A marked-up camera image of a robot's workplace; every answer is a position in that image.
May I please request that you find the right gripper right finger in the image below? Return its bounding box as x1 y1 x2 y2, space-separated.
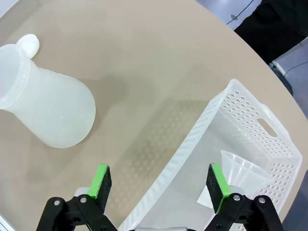
204 163 284 231

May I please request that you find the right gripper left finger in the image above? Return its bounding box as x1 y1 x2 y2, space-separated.
36 163 118 231

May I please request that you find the clear plastic funnel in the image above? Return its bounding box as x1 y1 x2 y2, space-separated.
220 150 275 195

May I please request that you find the translucent conical plastic flask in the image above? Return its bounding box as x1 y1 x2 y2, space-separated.
0 43 96 149

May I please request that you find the white round flask cap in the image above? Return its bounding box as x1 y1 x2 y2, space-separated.
16 33 40 58

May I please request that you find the white perforated basket with label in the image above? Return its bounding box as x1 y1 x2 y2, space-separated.
117 78 303 231

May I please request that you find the silver aluminium mounting platform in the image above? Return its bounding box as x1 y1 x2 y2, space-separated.
0 215 12 231

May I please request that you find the person in black t-shirt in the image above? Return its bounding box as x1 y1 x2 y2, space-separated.
233 0 308 64

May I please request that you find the black floor cable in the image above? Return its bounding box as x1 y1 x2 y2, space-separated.
226 0 256 25

